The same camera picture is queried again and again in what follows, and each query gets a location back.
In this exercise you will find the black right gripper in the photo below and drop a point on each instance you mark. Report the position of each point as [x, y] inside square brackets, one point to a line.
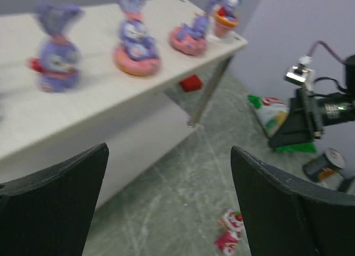
[305, 122]

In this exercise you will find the white two-tier wooden shelf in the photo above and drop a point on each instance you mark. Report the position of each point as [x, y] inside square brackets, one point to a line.
[133, 116]

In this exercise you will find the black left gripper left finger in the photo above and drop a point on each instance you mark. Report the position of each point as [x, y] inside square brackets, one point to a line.
[49, 212]

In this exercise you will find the tin can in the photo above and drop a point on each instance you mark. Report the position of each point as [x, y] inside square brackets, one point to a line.
[325, 165]

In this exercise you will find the strawberry cake toy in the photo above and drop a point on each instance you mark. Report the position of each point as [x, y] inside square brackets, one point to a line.
[232, 220]

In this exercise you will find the purple bunny with red bow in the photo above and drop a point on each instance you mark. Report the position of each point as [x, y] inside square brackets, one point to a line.
[58, 58]

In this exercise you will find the red plastic block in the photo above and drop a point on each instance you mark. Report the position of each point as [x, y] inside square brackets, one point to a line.
[190, 84]

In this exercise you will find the pink white roll cake toy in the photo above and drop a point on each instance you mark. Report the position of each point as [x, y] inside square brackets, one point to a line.
[228, 242]

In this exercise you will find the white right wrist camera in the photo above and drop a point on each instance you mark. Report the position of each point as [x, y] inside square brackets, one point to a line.
[300, 74]

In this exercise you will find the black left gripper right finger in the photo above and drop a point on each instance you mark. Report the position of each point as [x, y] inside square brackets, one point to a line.
[286, 215]

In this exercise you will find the green chips bag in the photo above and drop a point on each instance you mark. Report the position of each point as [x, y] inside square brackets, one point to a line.
[271, 113]

